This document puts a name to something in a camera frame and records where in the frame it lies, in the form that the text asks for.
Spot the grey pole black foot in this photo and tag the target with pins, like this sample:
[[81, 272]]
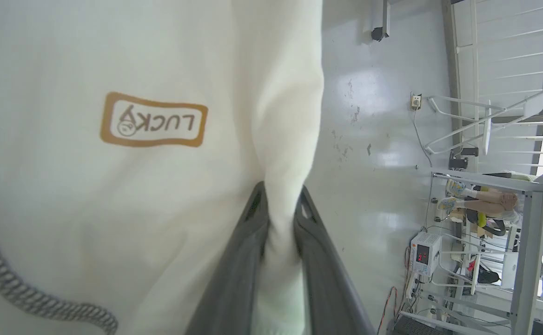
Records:
[[377, 33]]

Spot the white window railing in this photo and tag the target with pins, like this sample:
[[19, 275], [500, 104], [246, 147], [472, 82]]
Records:
[[473, 28]]

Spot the white folding drying rack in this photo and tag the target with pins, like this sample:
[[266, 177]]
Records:
[[486, 135]]

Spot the white power supply red display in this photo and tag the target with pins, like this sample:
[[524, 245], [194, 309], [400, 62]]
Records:
[[424, 253]]

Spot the floor power outlet box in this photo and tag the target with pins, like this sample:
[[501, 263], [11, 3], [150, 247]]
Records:
[[415, 101]]

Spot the grey metal frame table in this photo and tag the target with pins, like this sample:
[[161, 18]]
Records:
[[529, 260]]

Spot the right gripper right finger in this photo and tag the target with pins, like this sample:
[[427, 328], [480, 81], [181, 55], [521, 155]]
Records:
[[332, 288]]

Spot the white long-sleeve shirt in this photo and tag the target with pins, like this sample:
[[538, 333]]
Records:
[[113, 209]]

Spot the seated person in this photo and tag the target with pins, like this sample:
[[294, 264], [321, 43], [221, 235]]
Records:
[[490, 200]]

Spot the white power strip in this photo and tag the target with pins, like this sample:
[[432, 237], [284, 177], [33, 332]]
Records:
[[411, 287]]

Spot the small black device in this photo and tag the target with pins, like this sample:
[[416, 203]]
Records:
[[458, 163]]

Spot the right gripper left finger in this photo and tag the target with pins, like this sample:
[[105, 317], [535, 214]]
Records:
[[229, 288]]

